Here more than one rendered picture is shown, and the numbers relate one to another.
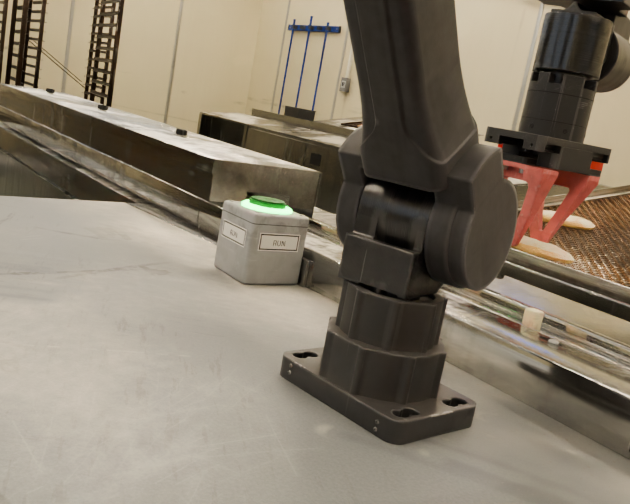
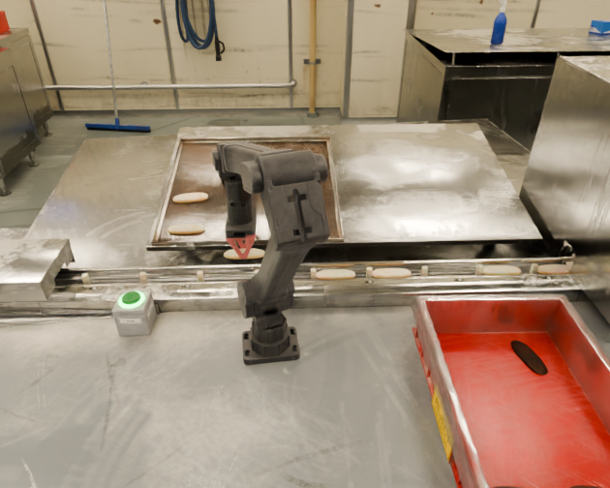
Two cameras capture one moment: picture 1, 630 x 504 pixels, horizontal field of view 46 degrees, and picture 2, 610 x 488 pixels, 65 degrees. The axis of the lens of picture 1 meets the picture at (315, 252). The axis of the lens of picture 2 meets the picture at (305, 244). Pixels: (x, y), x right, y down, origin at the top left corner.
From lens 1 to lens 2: 77 cm
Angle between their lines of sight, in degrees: 55
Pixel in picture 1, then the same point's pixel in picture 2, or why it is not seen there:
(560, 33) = (239, 190)
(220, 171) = (43, 284)
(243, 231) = (138, 318)
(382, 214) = (263, 308)
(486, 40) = not seen: outside the picture
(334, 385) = (272, 356)
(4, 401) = (242, 447)
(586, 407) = (308, 302)
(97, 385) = (238, 419)
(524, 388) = not seen: hidden behind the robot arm
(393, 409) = (291, 350)
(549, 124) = (246, 220)
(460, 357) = not seen: hidden behind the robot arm
